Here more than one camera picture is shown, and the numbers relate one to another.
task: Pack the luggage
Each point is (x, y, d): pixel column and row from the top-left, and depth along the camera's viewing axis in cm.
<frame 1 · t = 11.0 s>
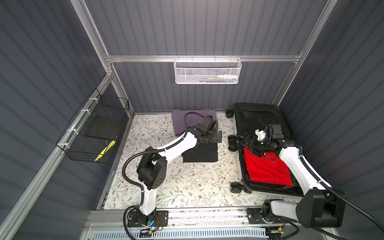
left hand: (216, 136, 88), fingers open
right hand: (246, 146, 82), fingers open
red t-shirt: (268, 168, 88), point 5 cm above the table
black t-shirt: (202, 152, 97), point 3 cm above the table

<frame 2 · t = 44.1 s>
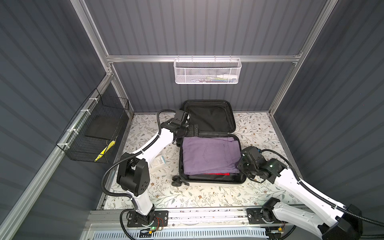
left hand: (192, 130, 88), fingers open
right hand: (237, 166, 79), fingers open
purple folded jeans: (210, 155, 90), point 8 cm above the table
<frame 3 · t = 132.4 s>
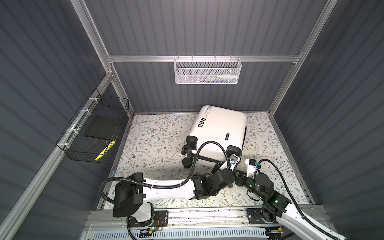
left hand: (233, 165, 71), fingers open
right hand: (233, 171, 79), fingers closed
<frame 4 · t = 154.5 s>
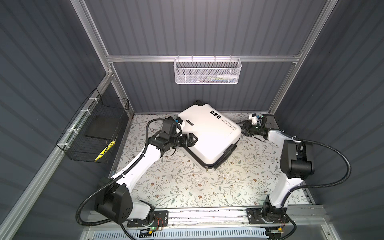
left hand: (192, 139, 81), fingers open
right hand: (238, 127, 94), fingers open
